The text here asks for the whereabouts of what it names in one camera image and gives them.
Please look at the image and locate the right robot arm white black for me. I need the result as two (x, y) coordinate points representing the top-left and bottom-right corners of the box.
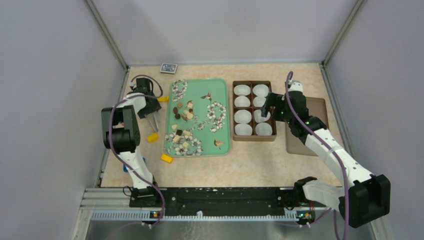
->
(261, 80), (391, 228)

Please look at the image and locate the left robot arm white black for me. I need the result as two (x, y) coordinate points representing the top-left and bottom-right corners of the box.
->
(101, 74), (162, 207)

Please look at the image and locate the brown chocolate box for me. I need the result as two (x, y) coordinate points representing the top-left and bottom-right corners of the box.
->
(232, 80), (277, 142)

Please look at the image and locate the white paper cup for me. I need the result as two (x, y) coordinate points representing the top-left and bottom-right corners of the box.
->
(233, 109), (252, 124)
(252, 84), (270, 98)
(255, 122), (273, 136)
(234, 123), (253, 136)
(233, 84), (251, 96)
(253, 109), (271, 123)
(234, 96), (251, 108)
(252, 96), (267, 108)

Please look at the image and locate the yellow curved block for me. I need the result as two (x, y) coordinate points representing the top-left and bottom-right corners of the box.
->
(157, 96), (169, 103)

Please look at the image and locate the white paper cup far right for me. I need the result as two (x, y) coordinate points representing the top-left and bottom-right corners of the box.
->
(252, 84), (270, 98)

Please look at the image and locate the yellow block middle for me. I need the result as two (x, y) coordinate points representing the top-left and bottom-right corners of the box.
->
(146, 132), (159, 143)

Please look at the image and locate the white paper cup near right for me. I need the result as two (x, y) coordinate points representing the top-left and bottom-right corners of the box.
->
(255, 122), (273, 136)

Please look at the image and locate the white paper cup far left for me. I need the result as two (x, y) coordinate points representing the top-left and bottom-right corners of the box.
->
(233, 84), (251, 96)

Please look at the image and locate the brown box lid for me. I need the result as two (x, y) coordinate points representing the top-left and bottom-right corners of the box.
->
(285, 96), (329, 157)

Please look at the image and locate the blue card deck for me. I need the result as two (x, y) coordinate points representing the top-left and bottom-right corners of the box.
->
(159, 63), (178, 75)

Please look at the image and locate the white paper cup near left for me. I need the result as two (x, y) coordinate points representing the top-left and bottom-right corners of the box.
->
(234, 123), (253, 136)

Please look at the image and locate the yellow block near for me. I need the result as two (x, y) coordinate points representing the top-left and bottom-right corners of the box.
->
(160, 154), (173, 164)

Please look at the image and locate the green floral tray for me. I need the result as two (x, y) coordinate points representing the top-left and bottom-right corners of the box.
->
(164, 78), (231, 158)

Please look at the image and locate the blue toy car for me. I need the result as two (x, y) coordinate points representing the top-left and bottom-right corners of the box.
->
(123, 158), (146, 173)

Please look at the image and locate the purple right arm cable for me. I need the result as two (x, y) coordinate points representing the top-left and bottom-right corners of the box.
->
(284, 71), (351, 240)

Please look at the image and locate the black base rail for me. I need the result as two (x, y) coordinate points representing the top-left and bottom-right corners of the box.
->
(129, 187), (322, 217)

